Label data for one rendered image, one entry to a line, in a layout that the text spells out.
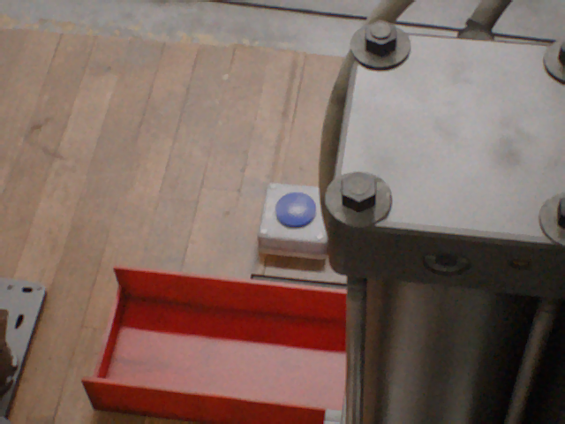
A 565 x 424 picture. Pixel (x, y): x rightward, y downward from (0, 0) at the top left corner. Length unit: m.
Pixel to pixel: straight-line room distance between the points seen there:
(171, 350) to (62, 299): 0.13
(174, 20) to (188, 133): 1.42
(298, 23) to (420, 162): 2.18
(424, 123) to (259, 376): 0.65
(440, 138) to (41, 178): 0.83
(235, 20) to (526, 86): 2.19
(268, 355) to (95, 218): 0.24
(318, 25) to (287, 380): 1.63
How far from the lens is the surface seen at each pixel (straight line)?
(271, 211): 1.07
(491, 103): 0.39
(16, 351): 1.06
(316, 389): 1.00
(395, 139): 0.38
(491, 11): 0.43
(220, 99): 1.21
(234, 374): 1.01
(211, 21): 2.57
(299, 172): 1.14
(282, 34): 2.53
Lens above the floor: 1.80
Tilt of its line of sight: 55 degrees down
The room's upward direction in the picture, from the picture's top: 4 degrees counter-clockwise
